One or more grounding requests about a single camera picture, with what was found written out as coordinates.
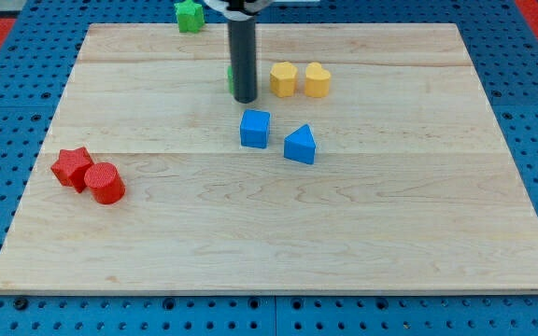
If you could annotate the green circle block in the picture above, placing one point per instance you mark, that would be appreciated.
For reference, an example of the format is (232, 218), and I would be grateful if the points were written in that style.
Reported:
(230, 79)

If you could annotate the wooden board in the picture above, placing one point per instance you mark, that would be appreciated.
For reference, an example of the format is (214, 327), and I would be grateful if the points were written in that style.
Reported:
(413, 190)

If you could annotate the blue triangle block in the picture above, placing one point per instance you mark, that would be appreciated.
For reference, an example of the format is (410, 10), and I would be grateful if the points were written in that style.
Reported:
(300, 145)

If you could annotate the blue cube block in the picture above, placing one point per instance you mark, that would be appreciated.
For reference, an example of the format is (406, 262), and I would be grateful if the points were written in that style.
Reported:
(254, 128)

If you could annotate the yellow hexagon block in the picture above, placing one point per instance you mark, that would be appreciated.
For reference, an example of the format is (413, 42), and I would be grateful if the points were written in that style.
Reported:
(283, 79)

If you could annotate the yellow heart block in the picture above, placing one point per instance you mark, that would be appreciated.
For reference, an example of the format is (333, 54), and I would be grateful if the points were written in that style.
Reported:
(317, 81)

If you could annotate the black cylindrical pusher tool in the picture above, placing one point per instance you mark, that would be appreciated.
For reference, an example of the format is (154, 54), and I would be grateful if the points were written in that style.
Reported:
(242, 43)

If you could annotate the red cylinder block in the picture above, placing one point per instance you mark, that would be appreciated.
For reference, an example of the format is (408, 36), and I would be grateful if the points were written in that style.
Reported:
(105, 183)

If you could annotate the green star block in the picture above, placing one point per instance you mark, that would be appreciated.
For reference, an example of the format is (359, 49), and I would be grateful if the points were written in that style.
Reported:
(190, 16)

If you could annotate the red star block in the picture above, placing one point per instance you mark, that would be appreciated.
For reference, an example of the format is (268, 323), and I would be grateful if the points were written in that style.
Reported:
(71, 167)

